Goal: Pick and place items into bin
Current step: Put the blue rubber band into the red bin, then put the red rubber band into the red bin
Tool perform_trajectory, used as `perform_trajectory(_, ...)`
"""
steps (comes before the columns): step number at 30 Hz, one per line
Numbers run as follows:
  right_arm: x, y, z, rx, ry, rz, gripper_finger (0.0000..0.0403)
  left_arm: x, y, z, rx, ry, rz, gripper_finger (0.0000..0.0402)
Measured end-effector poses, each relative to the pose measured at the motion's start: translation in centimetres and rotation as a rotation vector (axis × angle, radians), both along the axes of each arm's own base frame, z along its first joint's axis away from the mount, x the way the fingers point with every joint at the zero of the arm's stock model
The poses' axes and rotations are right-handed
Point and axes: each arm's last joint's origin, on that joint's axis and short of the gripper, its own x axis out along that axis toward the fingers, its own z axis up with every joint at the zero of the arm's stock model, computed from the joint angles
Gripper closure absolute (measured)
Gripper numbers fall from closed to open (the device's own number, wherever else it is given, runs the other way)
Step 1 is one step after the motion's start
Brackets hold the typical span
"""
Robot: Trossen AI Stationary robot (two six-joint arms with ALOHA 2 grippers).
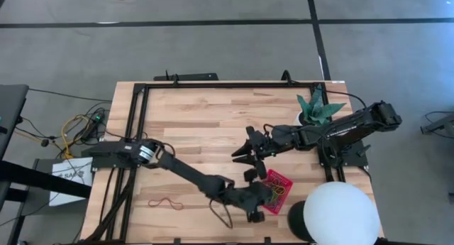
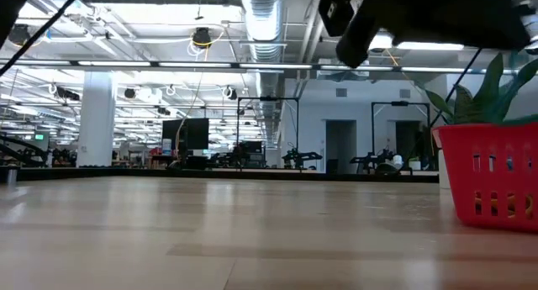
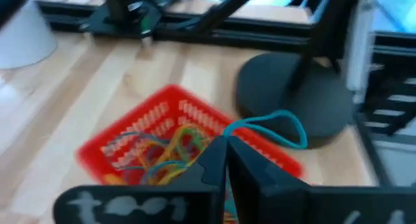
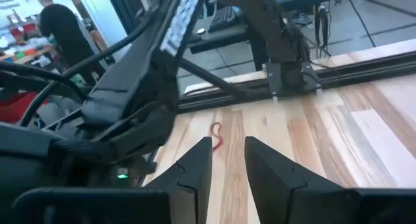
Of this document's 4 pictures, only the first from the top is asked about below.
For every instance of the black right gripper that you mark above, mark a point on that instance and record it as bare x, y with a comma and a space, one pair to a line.
264, 145

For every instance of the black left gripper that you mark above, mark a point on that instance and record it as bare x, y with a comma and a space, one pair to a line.
252, 197

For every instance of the yellow rubber band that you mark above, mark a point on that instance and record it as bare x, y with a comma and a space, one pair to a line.
282, 191

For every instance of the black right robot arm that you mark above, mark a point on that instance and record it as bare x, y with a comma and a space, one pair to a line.
354, 126

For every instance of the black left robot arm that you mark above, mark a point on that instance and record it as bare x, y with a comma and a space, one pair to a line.
191, 174

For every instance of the red slotted plastic basket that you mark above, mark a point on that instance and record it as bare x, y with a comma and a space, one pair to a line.
280, 207

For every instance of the white plant pot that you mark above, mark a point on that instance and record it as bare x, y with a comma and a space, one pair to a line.
298, 120

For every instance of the green leafy plant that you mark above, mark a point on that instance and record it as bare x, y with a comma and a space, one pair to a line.
317, 111

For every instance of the red rubber band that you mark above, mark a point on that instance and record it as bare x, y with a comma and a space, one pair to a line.
169, 201

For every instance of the long black bar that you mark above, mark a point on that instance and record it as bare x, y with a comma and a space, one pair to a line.
191, 76

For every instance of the black power strip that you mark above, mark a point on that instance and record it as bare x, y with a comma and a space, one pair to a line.
95, 122

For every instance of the white printed paper sheet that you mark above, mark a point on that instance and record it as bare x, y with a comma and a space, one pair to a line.
76, 167

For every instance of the black floor stand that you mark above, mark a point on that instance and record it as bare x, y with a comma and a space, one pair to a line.
438, 126

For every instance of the black desk beam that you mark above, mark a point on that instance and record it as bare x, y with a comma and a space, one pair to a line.
35, 179

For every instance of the grey desk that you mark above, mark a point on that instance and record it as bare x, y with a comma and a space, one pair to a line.
12, 110

